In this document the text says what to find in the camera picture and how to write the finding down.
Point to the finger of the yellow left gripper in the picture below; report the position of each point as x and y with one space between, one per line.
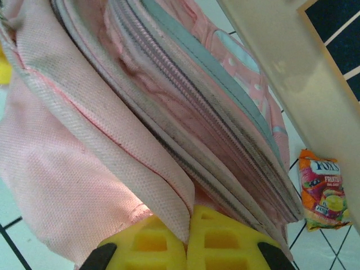
4 70

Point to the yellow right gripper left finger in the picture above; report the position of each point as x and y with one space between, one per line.
146 247

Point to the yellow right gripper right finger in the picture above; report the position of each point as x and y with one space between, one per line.
219 247

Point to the pink school backpack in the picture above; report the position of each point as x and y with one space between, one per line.
84 168

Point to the colourful fruit candy packet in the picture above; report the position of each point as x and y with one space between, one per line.
323 194

